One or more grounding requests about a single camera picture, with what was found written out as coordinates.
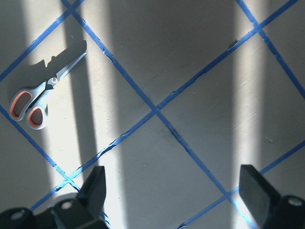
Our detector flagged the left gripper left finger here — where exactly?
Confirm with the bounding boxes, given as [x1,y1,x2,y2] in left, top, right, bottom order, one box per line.
[51,166,105,229]

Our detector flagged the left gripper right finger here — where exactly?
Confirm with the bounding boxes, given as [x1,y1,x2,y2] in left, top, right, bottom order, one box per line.
[239,165,305,229]

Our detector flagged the grey orange scissors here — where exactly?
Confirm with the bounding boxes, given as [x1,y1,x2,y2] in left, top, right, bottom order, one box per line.
[9,52,87,130]

